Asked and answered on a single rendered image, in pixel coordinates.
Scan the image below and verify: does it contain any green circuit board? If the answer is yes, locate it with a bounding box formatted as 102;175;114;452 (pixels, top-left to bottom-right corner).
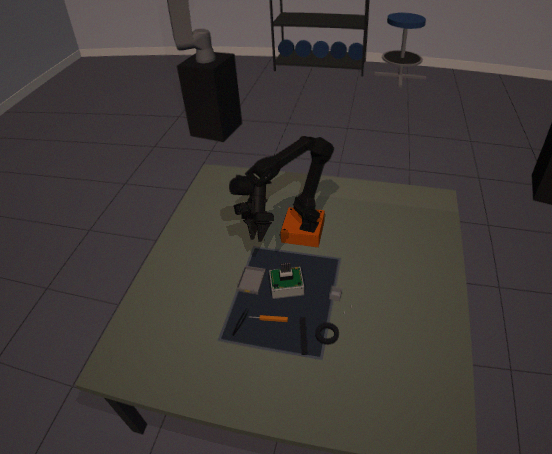
270;267;303;289

